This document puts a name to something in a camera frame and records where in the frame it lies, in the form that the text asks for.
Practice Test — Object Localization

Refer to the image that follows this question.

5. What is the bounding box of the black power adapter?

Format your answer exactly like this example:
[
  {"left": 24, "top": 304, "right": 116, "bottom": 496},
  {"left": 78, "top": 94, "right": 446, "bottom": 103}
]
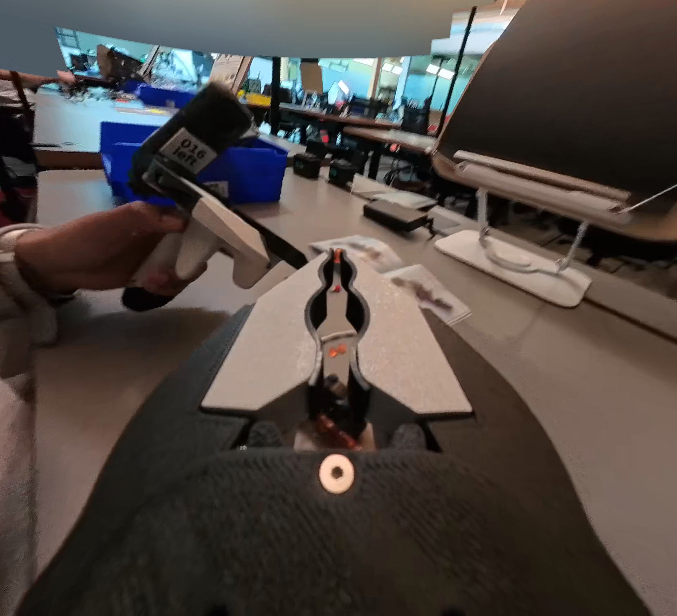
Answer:
[{"left": 363, "top": 200, "right": 430, "bottom": 231}]

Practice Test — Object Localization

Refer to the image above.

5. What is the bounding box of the lego instruction booklet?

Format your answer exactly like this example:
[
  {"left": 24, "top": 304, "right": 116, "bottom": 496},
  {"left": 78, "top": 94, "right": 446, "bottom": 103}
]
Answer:
[{"left": 308, "top": 234, "right": 472, "bottom": 327}]

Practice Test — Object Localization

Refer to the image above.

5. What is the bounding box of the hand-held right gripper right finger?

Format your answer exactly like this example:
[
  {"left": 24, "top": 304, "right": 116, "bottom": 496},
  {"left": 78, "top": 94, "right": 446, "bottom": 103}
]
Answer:
[{"left": 337, "top": 250, "right": 474, "bottom": 420}]

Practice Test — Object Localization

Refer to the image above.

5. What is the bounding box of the black lego motorcycle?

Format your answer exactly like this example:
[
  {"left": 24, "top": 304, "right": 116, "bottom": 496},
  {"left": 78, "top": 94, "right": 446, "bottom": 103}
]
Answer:
[{"left": 308, "top": 374, "right": 377, "bottom": 452}]

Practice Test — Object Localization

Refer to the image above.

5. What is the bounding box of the person's left hand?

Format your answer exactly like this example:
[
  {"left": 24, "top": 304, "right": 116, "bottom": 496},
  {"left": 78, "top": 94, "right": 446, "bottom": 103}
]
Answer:
[{"left": 15, "top": 201, "right": 208, "bottom": 297}]

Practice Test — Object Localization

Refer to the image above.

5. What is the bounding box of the black battery charger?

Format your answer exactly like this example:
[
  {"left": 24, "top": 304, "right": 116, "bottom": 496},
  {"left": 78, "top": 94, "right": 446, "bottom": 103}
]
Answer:
[
  {"left": 292, "top": 152, "right": 322, "bottom": 181},
  {"left": 327, "top": 159, "right": 355, "bottom": 189}
]

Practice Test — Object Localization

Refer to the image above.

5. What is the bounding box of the blue plastic bin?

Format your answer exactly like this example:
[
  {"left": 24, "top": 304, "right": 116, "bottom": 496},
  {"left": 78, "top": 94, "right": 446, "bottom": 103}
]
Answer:
[
  {"left": 136, "top": 84, "right": 197, "bottom": 110},
  {"left": 99, "top": 120, "right": 290, "bottom": 205}
]

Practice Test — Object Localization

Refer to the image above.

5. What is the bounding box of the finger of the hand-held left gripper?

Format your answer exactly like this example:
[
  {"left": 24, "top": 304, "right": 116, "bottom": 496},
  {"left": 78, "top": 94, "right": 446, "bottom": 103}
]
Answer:
[
  {"left": 232, "top": 207, "right": 309, "bottom": 278},
  {"left": 186, "top": 196, "right": 272, "bottom": 290}
]

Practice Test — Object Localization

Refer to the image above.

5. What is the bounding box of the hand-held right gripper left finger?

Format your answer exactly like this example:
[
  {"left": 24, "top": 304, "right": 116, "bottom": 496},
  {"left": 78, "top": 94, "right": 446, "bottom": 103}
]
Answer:
[{"left": 200, "top": 250, "right": 336, "bottom": 412}]

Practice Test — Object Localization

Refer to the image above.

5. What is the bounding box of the background office desk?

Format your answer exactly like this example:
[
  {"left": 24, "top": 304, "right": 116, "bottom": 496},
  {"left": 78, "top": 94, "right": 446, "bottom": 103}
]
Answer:
[{"left": 277, "top": 102, "right": 440, "bottom": 180}]

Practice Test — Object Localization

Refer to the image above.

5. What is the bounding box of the person's left forearm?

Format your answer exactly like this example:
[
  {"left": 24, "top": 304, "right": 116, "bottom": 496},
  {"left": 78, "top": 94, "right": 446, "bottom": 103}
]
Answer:
[{"left": 0, "top": 223, "right": 60, "bottom": 380}]

